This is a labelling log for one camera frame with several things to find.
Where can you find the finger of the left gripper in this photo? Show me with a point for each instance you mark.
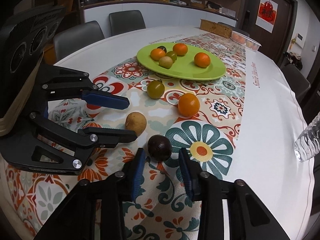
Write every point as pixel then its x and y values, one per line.
pixel 105 99
pixel 108 137

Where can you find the clear water bottle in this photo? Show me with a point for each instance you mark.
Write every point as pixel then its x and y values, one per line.
pixel 307 144

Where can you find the small orange tomato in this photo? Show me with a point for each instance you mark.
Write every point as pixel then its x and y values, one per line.
pixel 188 105

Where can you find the dark purple plum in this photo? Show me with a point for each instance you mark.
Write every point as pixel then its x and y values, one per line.
pixel 163 48

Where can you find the orange tangerine left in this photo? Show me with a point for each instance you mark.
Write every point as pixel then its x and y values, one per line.
pixel 180 49

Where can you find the woven wicker box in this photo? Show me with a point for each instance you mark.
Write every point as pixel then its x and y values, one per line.
pixel 216 28

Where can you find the dark brown door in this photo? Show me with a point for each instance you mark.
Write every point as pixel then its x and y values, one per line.
pixel 274 45

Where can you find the tan longan on plate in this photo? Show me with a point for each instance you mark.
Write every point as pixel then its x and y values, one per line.
pixel 166 62

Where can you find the green tomato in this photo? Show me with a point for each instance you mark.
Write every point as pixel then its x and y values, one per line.
pixel 172 55
pixel 155 89

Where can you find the red and white door poster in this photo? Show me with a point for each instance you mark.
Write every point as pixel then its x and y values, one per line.
pixel 266 16

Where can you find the grey chair far end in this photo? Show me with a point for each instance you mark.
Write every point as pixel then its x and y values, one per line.
pixel 235 29

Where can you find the white kitchen counter cabinet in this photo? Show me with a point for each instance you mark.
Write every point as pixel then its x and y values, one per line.
pixel 155 15

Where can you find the white tablecloth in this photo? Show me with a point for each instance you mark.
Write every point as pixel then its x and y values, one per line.
pixel 271 121

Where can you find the patterned table runner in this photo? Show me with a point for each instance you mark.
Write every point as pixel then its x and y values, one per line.
pixel 162 210

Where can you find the green round plate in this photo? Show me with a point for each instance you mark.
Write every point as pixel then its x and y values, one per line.
pixel 184 67

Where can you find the orange tangerine right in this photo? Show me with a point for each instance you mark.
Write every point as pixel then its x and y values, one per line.
pixel 202 60

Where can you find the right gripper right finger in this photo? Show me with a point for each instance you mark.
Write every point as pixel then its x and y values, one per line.
pixel 188 170

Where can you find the large orange tomato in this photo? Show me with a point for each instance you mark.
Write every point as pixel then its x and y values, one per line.
pixel 157 53

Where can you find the grey chair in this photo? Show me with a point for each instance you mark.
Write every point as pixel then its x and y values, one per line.
pixel 297 82
pixel 126 21
pixel 76 38

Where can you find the orange tangerine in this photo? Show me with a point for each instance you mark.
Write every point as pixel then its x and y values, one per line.
pixel 202 60
pixel 180 49

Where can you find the dark plum fruit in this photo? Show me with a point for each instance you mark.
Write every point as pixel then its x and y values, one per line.
pixel 159 148

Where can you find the grey chair near left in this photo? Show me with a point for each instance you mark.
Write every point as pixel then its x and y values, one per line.
pixel 76 38

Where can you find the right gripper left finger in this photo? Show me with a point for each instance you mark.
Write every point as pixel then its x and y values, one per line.
pixel 138 167

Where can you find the tan longan fruit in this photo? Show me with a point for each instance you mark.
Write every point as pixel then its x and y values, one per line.
pixel 136 122

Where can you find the grey chair right side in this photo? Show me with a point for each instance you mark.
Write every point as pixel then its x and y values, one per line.
pixel 297 82

